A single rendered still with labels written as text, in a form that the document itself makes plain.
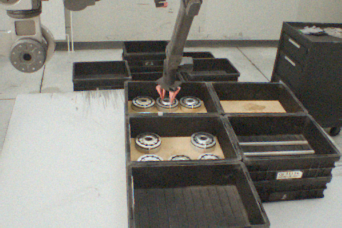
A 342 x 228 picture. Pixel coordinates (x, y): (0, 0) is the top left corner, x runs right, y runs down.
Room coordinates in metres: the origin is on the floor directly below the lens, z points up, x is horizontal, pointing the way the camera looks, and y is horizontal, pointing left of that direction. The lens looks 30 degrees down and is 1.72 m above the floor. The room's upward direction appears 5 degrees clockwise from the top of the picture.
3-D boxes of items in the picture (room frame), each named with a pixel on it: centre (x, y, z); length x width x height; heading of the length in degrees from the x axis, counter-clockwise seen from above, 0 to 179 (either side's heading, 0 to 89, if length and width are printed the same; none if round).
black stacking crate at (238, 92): (1.48, -0.38, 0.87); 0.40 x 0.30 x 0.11; 100
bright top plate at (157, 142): (1.17, 0.08, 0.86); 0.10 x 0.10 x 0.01
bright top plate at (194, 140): (1.20, -0.13, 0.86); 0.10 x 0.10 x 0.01
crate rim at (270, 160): (1.18, -0.43, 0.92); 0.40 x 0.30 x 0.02; 100
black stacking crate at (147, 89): (1.41, 0.01, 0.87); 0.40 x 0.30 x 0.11; 100
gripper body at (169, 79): (1.48, 0.03, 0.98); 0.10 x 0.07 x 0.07; 62
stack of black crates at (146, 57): (2.81, 0.24, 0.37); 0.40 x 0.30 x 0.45; 105
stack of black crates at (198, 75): (2.53, -0.25, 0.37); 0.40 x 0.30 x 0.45; 105
